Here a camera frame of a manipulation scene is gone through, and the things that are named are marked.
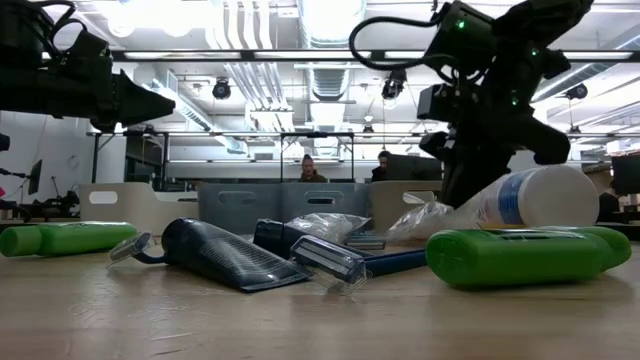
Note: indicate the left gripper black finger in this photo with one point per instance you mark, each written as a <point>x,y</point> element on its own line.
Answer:
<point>145,102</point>

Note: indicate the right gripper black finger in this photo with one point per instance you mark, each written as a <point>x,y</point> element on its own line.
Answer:
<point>457,180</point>
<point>492,172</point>

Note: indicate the clear bag white contents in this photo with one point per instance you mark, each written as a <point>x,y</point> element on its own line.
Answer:
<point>325,225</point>
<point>425,220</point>

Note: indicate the green travel bottle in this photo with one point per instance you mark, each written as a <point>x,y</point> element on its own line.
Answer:
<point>619,247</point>
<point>75,239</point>
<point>500,260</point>

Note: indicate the blue disposable razor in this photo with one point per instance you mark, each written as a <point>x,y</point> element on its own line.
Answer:
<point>127,246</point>
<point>365,242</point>
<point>325,260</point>

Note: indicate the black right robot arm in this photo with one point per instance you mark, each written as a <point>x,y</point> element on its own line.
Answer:
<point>540,25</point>

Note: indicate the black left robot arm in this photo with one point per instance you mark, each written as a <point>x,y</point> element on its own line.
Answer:
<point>22,45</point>

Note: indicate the black monitor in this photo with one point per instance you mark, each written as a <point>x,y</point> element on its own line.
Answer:
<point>415,169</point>
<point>627,175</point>
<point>35,177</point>

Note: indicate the white wipes canister blue label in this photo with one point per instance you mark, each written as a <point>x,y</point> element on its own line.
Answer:
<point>555,195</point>

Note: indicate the black ceiling spotlight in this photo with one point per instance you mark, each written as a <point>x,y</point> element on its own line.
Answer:
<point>577,91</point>
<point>221,90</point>
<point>392,87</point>

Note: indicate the frosted translucent plastic bin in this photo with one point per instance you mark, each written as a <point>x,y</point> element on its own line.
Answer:
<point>387,210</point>

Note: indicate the person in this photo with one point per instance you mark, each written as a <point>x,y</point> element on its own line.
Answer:
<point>380,172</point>
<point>311,173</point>

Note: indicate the black background equipment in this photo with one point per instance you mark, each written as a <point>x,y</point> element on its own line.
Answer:
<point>55,206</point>

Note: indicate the smoke grey plastic bin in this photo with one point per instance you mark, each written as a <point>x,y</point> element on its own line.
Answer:
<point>210,220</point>
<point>292,210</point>

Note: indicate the black overhead rig bar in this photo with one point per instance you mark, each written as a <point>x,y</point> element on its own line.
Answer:
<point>300,55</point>

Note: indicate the dark blue toiletry tube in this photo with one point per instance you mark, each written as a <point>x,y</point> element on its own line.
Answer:
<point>270,237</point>
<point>220,252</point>

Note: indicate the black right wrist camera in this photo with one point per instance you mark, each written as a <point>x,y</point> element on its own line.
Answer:
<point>434,102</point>

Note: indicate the black background rig frame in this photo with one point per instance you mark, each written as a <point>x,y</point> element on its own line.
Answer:
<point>315,135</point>

